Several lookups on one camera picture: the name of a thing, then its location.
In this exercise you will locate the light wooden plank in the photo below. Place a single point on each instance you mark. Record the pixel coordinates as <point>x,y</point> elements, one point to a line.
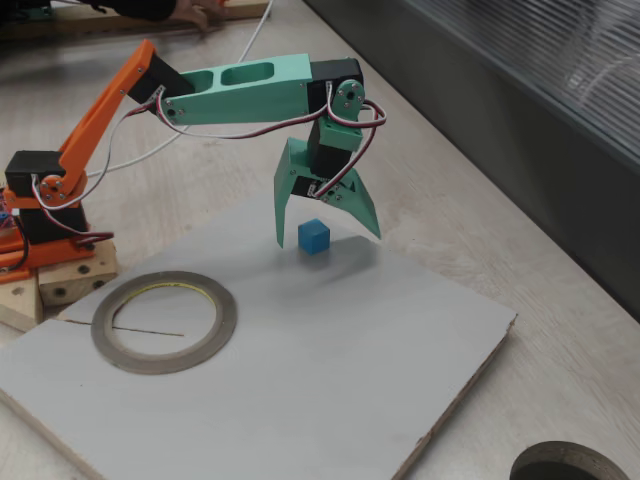
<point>100,25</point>

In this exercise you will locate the red controller circuit board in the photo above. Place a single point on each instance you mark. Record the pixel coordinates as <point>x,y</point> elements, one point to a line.
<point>6,210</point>

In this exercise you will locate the white plywood board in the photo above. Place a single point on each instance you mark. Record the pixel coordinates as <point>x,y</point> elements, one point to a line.
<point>300,375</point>

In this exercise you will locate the dark sleeved forearm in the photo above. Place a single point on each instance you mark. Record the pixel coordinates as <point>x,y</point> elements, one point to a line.
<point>140,7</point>

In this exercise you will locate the short wooden block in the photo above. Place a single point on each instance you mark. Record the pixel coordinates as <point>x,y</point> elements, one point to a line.
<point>20,305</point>

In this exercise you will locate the orange controller board holder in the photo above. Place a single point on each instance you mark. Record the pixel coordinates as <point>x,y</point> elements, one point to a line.
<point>12,276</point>

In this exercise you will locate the person's hand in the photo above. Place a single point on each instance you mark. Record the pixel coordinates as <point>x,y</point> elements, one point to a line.
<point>192,12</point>

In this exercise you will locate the green gripper black servo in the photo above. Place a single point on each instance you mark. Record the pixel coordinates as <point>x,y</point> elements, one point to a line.
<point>291,172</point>

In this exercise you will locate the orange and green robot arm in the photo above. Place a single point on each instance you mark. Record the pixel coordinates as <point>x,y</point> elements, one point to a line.
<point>240,100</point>

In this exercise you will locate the blue cube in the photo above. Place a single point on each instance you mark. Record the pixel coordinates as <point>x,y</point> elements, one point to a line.
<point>314,237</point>

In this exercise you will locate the ribbed glass desk partition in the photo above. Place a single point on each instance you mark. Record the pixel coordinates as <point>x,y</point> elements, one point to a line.
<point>500,125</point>

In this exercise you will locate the long wooden plank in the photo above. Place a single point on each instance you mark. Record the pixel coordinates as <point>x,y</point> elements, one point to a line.
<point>75,277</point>

